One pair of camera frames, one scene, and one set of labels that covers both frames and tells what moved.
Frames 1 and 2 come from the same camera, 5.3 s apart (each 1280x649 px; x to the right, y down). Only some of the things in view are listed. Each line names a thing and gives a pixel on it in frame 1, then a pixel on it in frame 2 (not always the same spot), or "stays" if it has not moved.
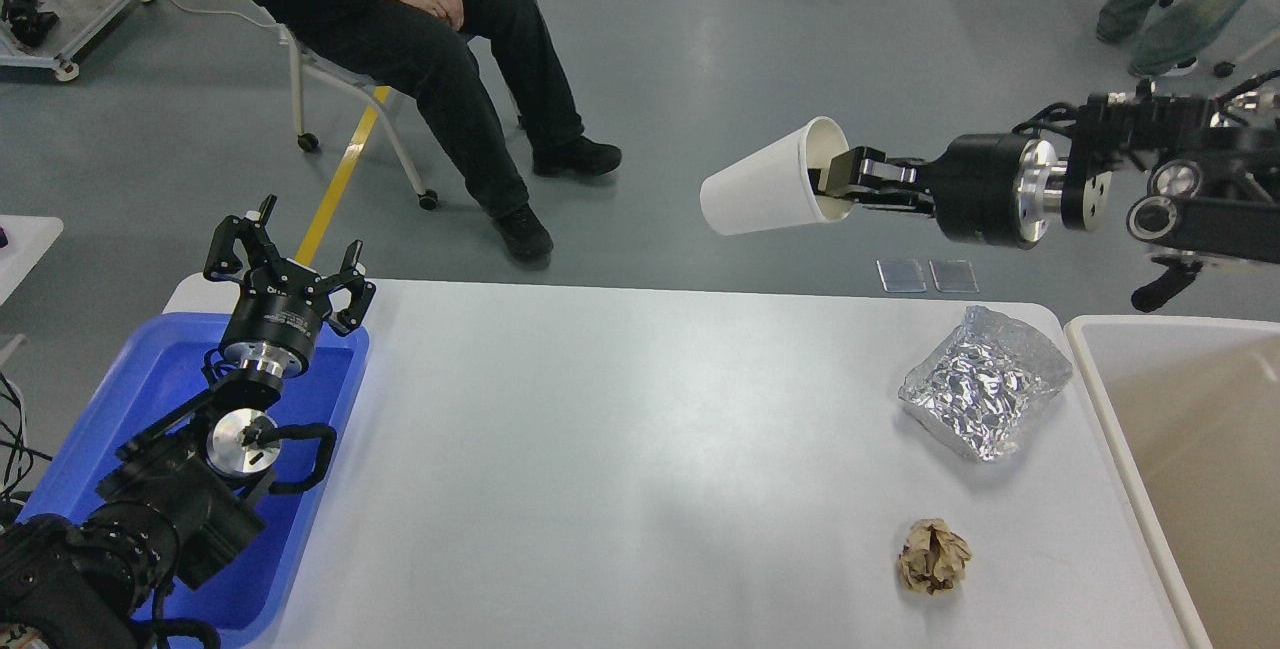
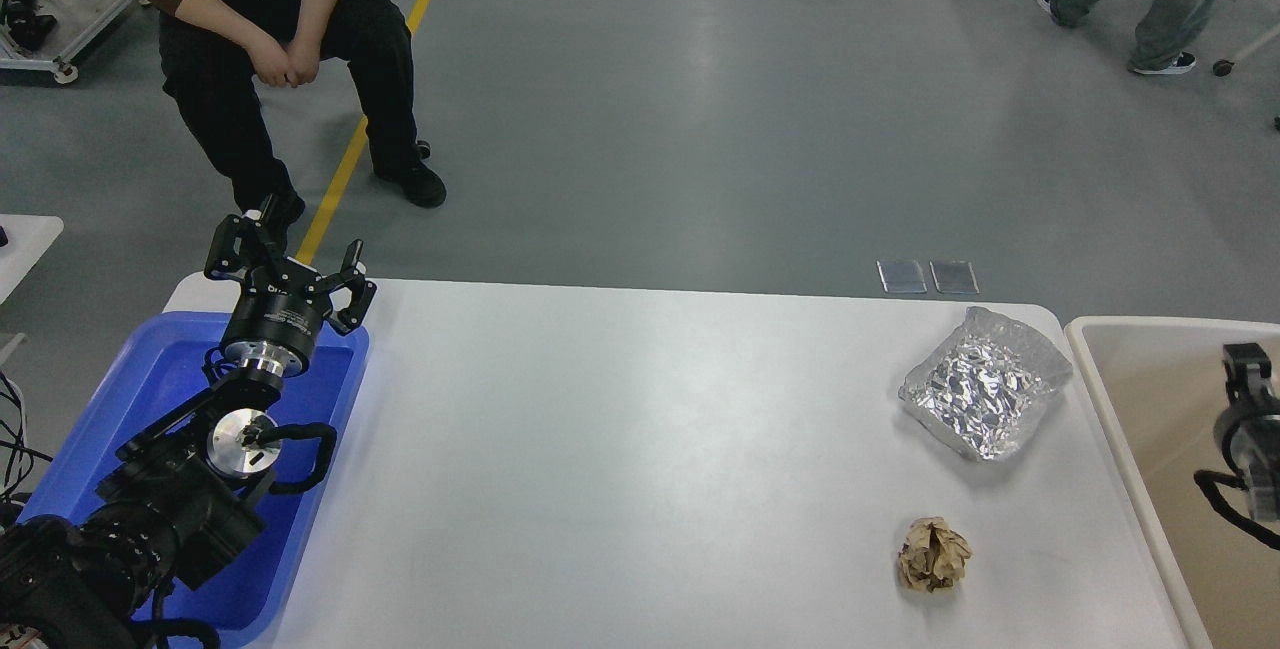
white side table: (28, 239) stays
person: (1171, 31) → (1178, 15)
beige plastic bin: (1191, 409) stays
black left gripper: (275, 318) stays
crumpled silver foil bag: (974, 391) stays
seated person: (408, 9) → (239, 6)
